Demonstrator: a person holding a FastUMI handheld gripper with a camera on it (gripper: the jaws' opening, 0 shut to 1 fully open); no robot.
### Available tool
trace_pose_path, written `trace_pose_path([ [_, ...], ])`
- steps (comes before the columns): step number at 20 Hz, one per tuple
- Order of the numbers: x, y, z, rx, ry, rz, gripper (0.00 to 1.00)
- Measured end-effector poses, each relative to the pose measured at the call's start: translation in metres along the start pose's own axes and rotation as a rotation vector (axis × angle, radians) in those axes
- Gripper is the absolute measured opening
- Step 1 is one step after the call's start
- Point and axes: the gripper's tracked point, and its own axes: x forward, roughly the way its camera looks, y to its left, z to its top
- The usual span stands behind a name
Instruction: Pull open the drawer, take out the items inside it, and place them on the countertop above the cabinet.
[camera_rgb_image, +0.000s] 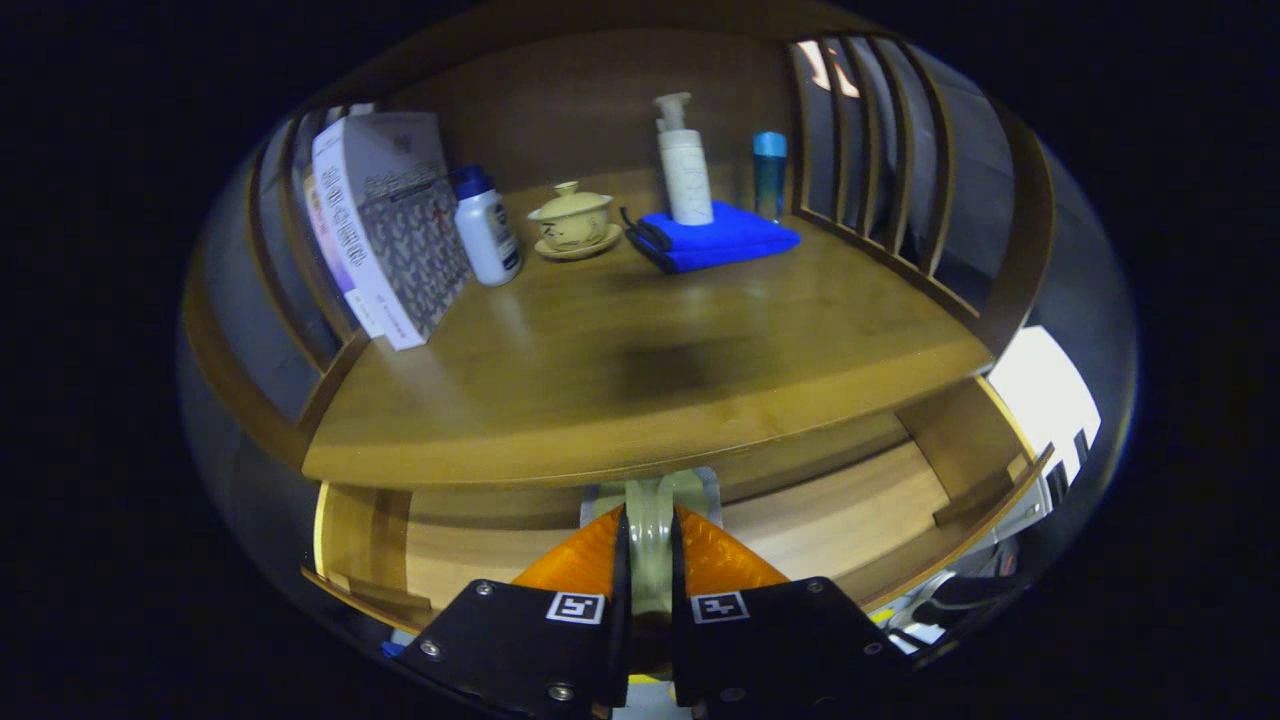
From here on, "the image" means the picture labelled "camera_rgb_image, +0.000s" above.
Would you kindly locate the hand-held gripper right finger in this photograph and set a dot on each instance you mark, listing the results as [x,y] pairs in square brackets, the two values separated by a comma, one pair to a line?
[680,630]

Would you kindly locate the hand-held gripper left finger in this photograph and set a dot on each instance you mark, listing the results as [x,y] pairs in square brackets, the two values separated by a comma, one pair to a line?
[621,620]

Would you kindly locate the green pear ornament grey base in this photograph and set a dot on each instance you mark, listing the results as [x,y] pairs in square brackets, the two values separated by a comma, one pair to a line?
[650,540]

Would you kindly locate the wooden drawer with black knob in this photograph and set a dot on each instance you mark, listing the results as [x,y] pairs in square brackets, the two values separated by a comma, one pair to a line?
[860,520]

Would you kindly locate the wooden countertop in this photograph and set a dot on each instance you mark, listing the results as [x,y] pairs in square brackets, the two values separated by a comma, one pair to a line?
[650,380]

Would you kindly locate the folded blue cloth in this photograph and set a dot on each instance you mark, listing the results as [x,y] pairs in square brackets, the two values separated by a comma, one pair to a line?
[730,240]

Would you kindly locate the yellow lidded teacup with saucer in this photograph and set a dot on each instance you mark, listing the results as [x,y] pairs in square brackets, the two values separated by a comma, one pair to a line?
[572,222]

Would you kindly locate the white bottle with blue cap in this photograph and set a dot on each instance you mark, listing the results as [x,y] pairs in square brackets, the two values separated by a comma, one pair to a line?
[488,235]

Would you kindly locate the white machine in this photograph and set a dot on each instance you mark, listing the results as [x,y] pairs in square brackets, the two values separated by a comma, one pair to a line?
[1040,390]

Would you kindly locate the thick white book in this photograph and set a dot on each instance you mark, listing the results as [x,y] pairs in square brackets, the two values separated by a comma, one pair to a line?
[400,230]

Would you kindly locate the white pump bottle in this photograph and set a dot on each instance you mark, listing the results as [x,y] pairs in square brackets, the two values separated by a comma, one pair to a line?
[686,170]

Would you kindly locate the blue cylindrical bottle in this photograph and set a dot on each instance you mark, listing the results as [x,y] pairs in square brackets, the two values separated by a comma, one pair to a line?
[769,180]

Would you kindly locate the thin purple book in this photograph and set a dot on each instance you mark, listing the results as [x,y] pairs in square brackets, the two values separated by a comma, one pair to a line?
[322,225]

